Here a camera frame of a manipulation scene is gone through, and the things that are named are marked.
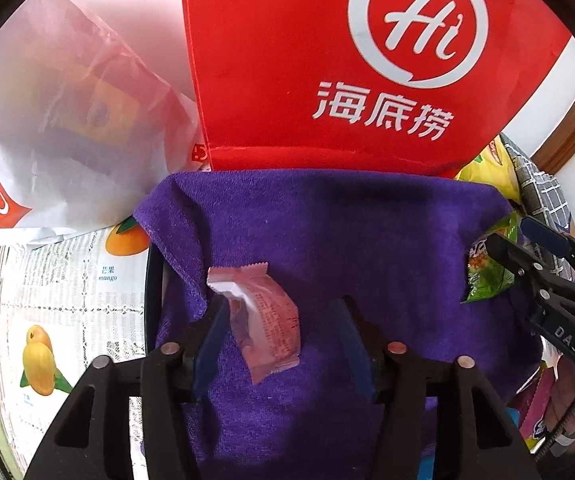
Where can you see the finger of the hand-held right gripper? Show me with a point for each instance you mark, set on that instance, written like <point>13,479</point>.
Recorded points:
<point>512,255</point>
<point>542,235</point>

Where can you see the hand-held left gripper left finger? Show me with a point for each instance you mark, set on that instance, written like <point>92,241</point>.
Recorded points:
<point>212,340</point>

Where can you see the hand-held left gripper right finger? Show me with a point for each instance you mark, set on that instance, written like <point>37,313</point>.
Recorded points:
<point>355,350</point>

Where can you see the green snack packet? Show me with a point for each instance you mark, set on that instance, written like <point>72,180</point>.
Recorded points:
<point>487,275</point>

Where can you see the grey checked folded box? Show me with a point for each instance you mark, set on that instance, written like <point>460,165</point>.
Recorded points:
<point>542,195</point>

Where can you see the pink striped snack packet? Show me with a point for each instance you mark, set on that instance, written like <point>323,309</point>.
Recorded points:
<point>537,405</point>

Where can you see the yellow chip bag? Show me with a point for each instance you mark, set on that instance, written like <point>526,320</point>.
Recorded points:
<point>487,175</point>

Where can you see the purple towel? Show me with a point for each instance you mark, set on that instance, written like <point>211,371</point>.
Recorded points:
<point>367,240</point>

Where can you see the fruit print tablecloth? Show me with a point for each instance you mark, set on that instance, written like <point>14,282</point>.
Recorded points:
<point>67,285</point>

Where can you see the white plastic bag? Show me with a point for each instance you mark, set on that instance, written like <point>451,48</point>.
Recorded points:
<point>42,110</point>

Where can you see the red paper bag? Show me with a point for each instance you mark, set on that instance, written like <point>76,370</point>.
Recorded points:
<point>277,60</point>

